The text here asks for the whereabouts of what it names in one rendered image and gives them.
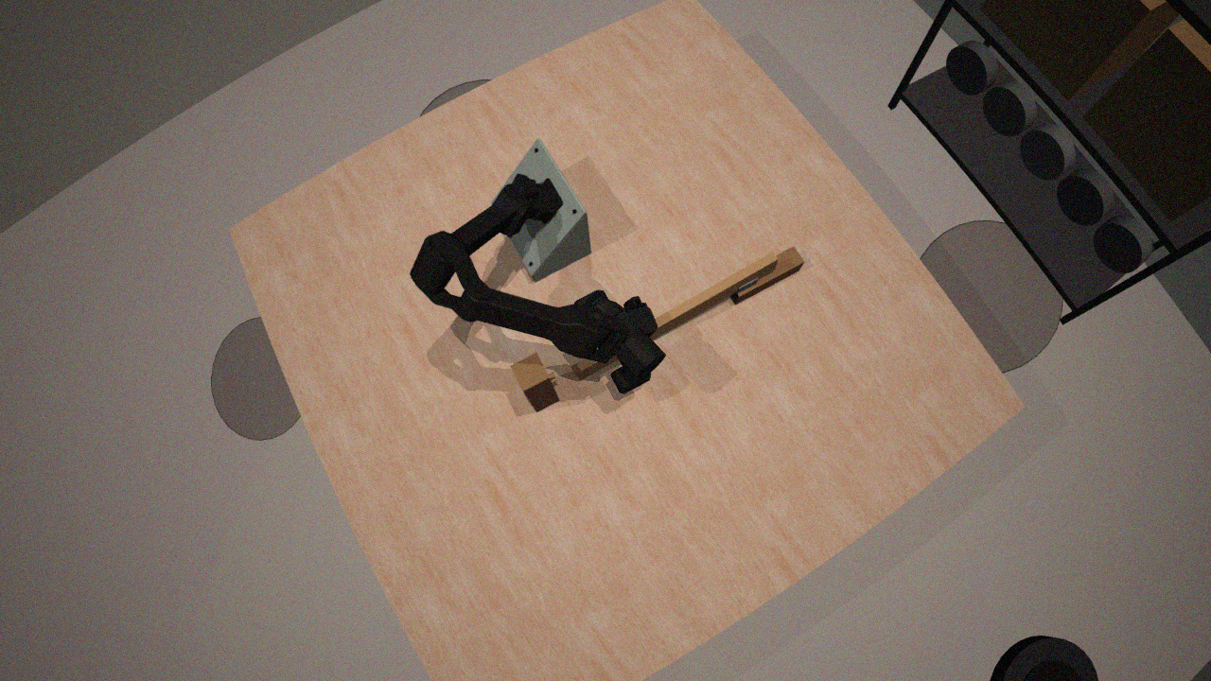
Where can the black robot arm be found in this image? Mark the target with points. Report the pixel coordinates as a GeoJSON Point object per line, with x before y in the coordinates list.
{"type": "Point", "coordinates": [574, 329]}

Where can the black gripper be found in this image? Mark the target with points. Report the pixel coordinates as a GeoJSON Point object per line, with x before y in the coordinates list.
{"type": "Point", "coordinates": [623, 378]}

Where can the long wooden bed rail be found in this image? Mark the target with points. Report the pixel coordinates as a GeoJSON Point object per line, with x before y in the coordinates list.
{"type": "Point", "coordinates": [692, 306]}

